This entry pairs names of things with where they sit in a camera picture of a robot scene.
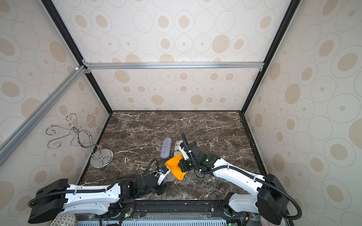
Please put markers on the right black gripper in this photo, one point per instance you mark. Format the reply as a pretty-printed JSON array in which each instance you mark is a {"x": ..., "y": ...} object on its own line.
[{"x": 189, "y": 150}]

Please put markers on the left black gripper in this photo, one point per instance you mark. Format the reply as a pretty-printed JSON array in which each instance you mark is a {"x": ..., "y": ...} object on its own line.
[{"x": 162, "y": 189}]

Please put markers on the newspaper print eyeglass case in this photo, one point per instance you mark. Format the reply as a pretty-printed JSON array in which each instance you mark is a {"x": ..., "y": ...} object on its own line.
[{"x": 176, "y": 148}]

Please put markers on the orange microfiber cloth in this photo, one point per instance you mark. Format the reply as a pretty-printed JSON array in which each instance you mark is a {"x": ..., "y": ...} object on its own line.
[{"x": 172, "y": 164}]

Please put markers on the lavender fabric eyeglass case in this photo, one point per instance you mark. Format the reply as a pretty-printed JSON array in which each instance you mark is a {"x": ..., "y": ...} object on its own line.
[{"x": 166, "y": 148}]

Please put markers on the dark grey eyeglass case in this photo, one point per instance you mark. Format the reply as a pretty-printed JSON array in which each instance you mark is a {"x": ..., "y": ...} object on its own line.
[{"x": 169, "y": 178}]

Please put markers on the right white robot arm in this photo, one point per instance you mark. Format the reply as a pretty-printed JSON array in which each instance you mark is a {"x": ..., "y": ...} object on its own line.
[{"x": 266, "y": 196}]

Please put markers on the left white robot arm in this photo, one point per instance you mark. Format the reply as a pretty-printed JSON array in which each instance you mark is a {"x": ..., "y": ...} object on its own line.
[{"x": 60, "y": 197}]

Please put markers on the right round patterned disc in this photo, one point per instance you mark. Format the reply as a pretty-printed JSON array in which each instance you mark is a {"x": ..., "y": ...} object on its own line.
[{"x": 264, "y": 222}]

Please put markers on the round patterned disc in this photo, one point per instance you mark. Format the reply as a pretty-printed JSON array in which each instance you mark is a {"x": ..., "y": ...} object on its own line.
[
  {"x": 264, "y": 222},
  {"x": 64, "y": 220}
]

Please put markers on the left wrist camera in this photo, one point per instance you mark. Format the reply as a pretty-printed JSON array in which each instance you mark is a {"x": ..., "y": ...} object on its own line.
[{"x": 162, "y": 174}]

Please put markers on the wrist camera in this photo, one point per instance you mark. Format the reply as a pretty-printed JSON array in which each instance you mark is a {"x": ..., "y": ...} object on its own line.
[
  {"x": 184, "y": 153},
  {"x": 162, "y": 174}
]

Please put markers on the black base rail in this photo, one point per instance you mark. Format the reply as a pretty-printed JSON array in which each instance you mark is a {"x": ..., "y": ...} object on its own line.
[{"x": 172, "y": 213}]

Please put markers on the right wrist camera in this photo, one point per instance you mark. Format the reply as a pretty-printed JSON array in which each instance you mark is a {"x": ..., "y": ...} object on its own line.
[{"x": 184, "y": 153}]

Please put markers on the chrome wire cup stand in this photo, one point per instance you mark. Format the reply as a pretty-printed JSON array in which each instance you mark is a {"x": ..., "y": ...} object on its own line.
[{"x": 81, "y": 137}]

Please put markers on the silver horizontal frame bar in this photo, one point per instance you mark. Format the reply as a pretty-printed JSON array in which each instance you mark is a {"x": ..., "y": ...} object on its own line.
[{"x": 175, "y": 65}]

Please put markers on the silver diagonal frame bar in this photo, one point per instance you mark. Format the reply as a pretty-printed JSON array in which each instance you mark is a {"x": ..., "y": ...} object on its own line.
[{"x": 17, "y": 137}]

